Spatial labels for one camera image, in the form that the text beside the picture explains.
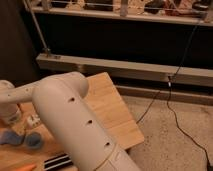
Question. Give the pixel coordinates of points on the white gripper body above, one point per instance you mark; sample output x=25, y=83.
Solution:
x=10, y=113

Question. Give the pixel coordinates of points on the black white striped block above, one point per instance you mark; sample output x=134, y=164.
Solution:
x=58, y=162

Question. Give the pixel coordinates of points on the small blue bowl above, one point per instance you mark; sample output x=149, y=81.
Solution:
x=34, y=141

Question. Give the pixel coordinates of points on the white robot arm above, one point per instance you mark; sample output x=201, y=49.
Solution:
x=59, y=102

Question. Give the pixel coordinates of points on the metal slanted rod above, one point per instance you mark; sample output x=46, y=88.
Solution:
x=46, y=49

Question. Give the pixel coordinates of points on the wooden shelf with clutter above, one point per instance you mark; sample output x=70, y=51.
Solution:
x=122, y=13

